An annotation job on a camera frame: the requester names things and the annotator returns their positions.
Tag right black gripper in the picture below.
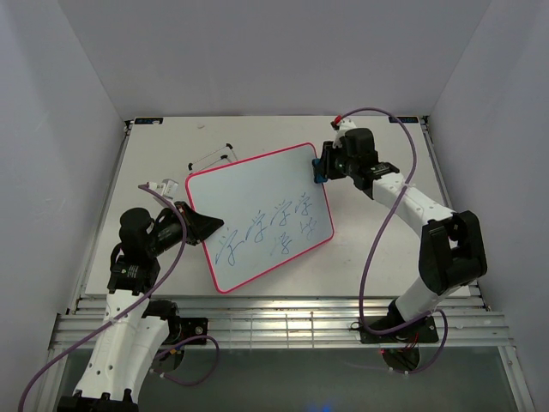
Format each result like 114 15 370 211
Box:
314 140 357 180

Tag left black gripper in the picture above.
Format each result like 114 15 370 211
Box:
147 202 225 257

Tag blue bone-shaped eraser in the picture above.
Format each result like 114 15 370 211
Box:
311 158 328 184

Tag pink framed whiteboard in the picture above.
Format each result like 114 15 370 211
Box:
185 142 335 294

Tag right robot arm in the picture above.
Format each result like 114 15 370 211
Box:
312 128 487 341

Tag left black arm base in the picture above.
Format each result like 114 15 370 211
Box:
163 316 208 345

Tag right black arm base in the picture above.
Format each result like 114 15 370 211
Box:
350 315 439 344

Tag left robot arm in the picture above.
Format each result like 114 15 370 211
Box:
57 202 224 411

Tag right blue corner label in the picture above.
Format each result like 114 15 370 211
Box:
389 116 419 124

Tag blue corner label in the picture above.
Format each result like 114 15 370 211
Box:
134 118 164 125
389 116 419 124

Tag left blue corner label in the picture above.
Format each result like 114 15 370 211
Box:
134 118 164 125

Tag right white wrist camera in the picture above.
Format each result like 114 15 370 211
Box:
330 116 357 148

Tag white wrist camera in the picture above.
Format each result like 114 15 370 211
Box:
330 116 357 148
147 179 179 207

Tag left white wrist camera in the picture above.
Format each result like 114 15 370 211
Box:
147 179 179 207

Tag black wire whiteboard stand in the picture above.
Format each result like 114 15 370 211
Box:
188 143 238 174

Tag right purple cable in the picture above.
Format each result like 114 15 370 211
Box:
332 106 449 375

